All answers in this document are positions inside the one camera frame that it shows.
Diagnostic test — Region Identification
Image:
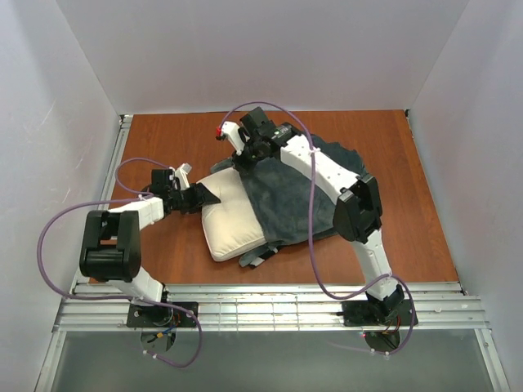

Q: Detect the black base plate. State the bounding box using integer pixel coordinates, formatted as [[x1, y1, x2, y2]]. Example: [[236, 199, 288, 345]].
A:
[[337, 300, 413, 327], [126, 304, 196, 328]]

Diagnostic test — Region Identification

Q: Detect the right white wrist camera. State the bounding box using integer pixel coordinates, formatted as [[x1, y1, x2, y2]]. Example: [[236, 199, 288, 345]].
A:
[[216, 121, 246, 156]]

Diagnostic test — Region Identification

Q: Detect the aluminium rail frame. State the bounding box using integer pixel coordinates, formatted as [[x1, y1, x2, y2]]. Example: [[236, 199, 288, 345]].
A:
[[38, 109, 509, 391]]

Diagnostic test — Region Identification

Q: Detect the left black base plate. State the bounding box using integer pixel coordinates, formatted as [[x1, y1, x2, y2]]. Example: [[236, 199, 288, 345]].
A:
[[126, 304, 196, 328]]

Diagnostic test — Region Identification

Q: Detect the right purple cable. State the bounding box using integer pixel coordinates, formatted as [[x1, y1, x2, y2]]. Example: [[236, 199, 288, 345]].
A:
[[220, 101, 418, 357]]

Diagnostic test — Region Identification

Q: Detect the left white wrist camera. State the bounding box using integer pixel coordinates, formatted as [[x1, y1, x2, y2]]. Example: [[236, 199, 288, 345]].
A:
[[168, 163, 192, 190]]

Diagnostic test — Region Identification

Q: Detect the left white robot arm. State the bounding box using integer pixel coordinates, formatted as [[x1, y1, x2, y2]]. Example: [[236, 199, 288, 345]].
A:
[[79, 163, 221, 305]]

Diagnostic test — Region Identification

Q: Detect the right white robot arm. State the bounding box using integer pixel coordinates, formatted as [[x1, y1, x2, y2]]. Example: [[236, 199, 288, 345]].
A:
[[217, 107, 405, 323]]

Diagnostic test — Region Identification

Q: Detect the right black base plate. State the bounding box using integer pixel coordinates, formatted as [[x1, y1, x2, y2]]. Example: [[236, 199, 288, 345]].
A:
[[337, 300, 413, 327]]

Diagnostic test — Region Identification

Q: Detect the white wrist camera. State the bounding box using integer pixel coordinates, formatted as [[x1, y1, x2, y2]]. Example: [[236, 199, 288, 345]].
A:
[[216, 121, 246, 156], [168, 163, 192, 190]]

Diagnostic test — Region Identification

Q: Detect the cream bear print pillow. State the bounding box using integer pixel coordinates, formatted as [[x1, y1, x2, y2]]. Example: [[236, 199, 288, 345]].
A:
[[200, 167, 266, 262]]

